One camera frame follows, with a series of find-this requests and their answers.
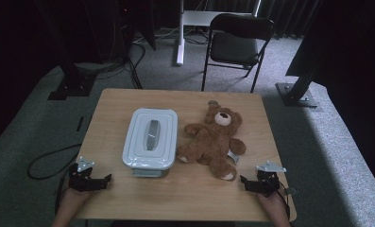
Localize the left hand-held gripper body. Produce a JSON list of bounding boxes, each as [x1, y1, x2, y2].
[[67, 156, 98, 193]]

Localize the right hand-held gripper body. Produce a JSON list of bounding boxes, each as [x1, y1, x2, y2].
[[250, 160, 287, 194]]

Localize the transparent brown storage box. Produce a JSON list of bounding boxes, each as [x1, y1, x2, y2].
[[130, 167, 171, 179]]

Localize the brown teddy bear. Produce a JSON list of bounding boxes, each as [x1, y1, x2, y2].
[[176, 102, 247, 182]]

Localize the pale blue box lid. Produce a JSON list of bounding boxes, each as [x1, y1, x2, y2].
[[122, 108, 179, 171]]

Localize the person's left hand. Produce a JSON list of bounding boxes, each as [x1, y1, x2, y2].
[[60, 187, 95, 211]]

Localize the person's right hand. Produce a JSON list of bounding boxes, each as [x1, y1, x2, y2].
[[257, 188, 286, 218]]

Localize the black metal stand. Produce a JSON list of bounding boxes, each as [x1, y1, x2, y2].
[[275, 46, 326, 109], [33, 0, 98, 101]]

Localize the black folding chair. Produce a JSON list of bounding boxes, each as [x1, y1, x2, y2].
[[201, 12, 276, 94]]

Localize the left hand-held gripper cable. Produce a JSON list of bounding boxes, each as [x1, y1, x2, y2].
[[54, 174, 71, 216]]

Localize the hand-held gripper cable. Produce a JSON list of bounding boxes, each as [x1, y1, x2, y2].
[[277, 182, 293, 221], [54, 174, 71, 216]]

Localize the right hand-held gripper cable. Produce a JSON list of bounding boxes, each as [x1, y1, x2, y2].
[[277, 182, 293, 221]]

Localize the black floor cable loop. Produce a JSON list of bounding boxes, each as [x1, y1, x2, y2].
[[26, 143, 83, 181]]

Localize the black cable bundle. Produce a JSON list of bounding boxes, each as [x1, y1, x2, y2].
[[112, 6, 147, 90]]

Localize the white desk frame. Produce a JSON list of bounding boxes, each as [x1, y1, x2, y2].
[[175, 0, 263, 66]]

